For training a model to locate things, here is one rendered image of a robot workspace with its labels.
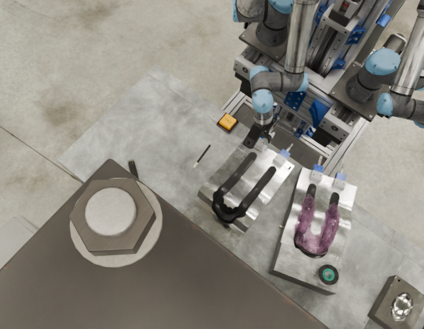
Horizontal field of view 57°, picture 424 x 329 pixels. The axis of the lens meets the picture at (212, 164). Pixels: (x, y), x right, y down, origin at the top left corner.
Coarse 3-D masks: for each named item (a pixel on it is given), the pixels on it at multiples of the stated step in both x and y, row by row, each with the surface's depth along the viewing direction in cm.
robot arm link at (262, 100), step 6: (258, 90) 142; (264, 90) 142; (252, 96) 146; (258, 96) 141; (264, 96) 141; (270, 96) 141; (252, 102) 143; (258, 102) 141; (264, 102) 140; (270, 102) 140; (258, 108) 142; (264, 108) 141; (270, 108) 143; (258, 114) 146; (264, 114) 145; (270, 114) 148
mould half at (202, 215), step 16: (240, 144) 178; (240, 160) 176; (256, 160) 176; (272, 160) 176; (224, 176) 171; (256, 176) 173; (208, 192) 164; (240, 192) 167; (272, 192) 171; (192, 208) 168; (208, 208) 169; (256, 208) 164; (208, 224) 166; (224, 224) 167; (240, 224) 162; (224, 240) 164
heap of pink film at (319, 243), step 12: (312, 204) 168; (336, 204) 173; (300, 216) 165; (312, 216) 165; (336, 216) 166; (300, 228) 164; (324, 228) 164; (336, 228) 164; (300, 240) 162; (312, 240) 163; (324, 240) 163; (312, 252) 162; (324, 252) 163
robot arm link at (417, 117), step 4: (416, 100) 136; (420, 100) 136; (416, 104) 134; (420, 104) 134; (416, 108) 134; (420, 108) 134; (416, 112) 134; (420, 112) 134; (412, 116) 136; (416, 116) 135; (420, 116) 135; (412, 120) 138; (416, 120) 137; (420, 120) 136; (416, 124) 141; (420, 124) 139
